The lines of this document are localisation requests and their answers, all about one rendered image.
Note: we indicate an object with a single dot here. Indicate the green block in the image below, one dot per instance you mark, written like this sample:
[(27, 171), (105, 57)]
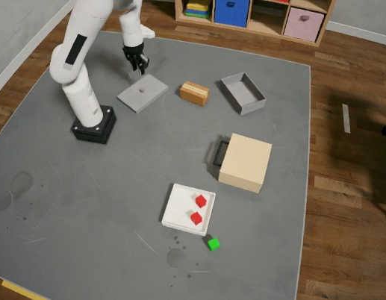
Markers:
[(213, 244)]

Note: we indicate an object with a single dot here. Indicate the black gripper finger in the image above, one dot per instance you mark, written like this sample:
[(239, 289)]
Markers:
[(144, 63), (128, 57)]

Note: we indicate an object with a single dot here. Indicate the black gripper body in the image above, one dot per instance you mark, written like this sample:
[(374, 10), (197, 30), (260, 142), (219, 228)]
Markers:
[(137, 49)]

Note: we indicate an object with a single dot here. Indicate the brown cardboard box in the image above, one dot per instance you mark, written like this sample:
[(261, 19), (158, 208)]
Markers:
[(194, 93)]

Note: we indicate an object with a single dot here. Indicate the red block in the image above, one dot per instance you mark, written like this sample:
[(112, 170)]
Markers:
[(201, 201), (196, 218)]

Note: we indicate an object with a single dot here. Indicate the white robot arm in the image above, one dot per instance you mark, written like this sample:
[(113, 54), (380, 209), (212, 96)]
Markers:
[(67, 63)]

